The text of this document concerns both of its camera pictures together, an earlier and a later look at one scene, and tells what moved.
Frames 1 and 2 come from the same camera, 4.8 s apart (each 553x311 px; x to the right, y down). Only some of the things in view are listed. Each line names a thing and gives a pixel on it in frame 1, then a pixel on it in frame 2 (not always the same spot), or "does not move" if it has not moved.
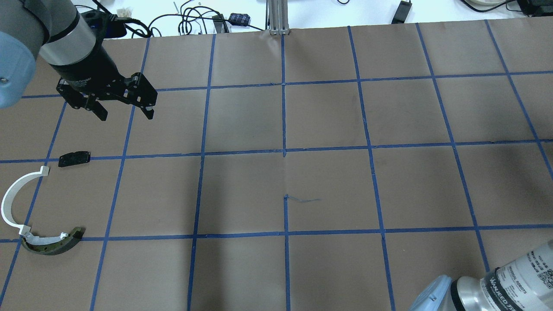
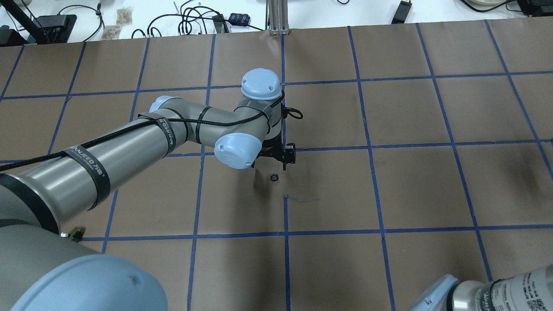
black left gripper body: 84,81 -> 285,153
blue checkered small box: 239,19 does not move
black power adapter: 402,12 does not move
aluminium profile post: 277,17 does not move
